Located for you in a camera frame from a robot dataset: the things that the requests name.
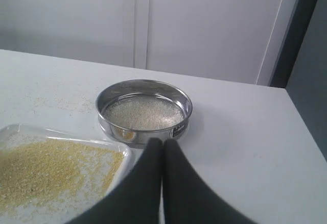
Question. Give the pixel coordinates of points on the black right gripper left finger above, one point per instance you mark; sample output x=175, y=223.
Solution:
x=136, y=199

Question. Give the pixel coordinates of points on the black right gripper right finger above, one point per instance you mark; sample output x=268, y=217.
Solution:
x=186, y=197

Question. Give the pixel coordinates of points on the round steel mesh sieve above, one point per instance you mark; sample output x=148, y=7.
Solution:
x=140, y=88

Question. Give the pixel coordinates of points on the beige grains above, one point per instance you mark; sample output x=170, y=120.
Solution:
x=144, y=114

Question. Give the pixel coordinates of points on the yellow and white grain mixture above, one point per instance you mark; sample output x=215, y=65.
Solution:
x=43, y=172

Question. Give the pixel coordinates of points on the clear plastic tray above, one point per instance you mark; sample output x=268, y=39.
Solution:
x=56, y=212

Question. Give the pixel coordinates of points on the white cabinet doors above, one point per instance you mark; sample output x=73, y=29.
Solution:
x=234, y=40

